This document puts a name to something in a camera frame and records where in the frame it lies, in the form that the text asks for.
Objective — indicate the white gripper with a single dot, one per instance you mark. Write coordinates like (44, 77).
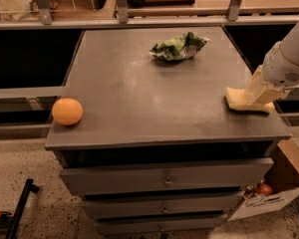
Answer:
(281, 68)

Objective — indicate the yellow sponge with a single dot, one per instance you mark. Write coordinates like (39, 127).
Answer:
(238, 101)

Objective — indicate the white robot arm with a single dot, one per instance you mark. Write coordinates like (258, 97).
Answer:
(290, 45)

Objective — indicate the green white chip bag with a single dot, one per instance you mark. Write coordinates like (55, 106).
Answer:
(178, 48)

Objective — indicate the cardboard box with items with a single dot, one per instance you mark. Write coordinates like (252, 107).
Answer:
(283, 177)

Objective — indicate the red onion in box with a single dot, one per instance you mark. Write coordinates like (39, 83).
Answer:
(264, 188)

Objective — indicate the grey drawer cabinet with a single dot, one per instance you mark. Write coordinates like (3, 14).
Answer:
(145, 120)

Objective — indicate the top drawer brass knob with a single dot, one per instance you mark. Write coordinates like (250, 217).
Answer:
(168, 182)

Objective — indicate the drawer brass knob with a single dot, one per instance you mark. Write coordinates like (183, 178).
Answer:
(164, 210)
(168, 182)

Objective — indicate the middle drawer brass knob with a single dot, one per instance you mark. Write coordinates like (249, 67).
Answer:
(164, 210)

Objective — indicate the orange fruit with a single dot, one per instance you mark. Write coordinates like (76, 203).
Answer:
(67, 111)

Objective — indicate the black metal stand leg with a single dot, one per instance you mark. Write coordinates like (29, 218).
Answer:
(27, 189)

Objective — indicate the metal railing frame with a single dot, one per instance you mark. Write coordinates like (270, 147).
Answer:
(64, 14)

